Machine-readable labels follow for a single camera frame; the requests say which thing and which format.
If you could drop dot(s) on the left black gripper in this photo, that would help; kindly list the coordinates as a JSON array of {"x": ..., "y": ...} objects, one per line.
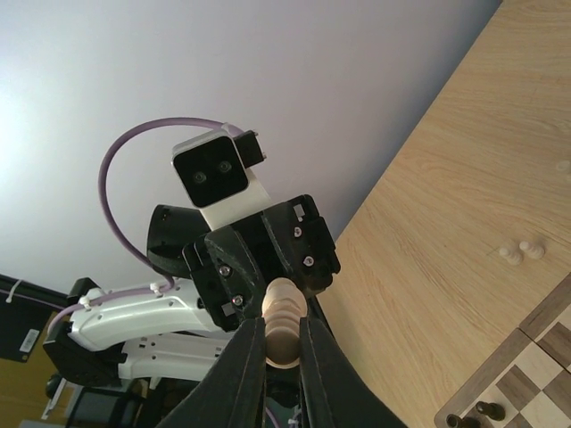
[{"x": 232, "y": 267}]

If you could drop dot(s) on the left light piece pair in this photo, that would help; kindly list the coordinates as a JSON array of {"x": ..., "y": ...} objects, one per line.
[{"x": 515, "y": 255}]

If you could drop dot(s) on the light wooden chess piece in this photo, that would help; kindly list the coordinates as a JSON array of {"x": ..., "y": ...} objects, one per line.
[{"x": 282, "y": 308}]

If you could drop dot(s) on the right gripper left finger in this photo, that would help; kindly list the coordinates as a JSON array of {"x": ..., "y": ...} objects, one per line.
[{"x": 233, "y": 392}]

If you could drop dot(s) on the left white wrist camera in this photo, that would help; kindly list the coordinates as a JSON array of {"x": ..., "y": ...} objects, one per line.
[{"x": 216, "y": 171}]

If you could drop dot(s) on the dark chess pieces front row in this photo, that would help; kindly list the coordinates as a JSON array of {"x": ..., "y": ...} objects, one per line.
[{"x": 482, "y": 410}]

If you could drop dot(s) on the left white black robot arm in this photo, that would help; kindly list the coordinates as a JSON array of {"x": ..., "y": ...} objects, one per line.
[{"x": 156, "y": 331}]

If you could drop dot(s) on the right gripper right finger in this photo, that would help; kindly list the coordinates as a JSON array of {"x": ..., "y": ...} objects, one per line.
[{"x": 333, "y": 394}]

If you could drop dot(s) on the wooden chess board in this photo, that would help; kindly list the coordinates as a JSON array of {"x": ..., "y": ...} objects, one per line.
[{"x": 529, "y": 373}]

